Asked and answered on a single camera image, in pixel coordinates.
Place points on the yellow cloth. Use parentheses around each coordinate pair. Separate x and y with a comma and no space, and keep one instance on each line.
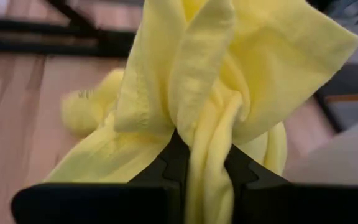
(204,77)

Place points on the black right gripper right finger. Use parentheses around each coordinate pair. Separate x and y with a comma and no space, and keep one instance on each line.
(291,205)

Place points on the black table frame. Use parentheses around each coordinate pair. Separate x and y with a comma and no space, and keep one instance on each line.
(42,49)

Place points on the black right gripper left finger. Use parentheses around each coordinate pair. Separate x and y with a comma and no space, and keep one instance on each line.
(104,203)

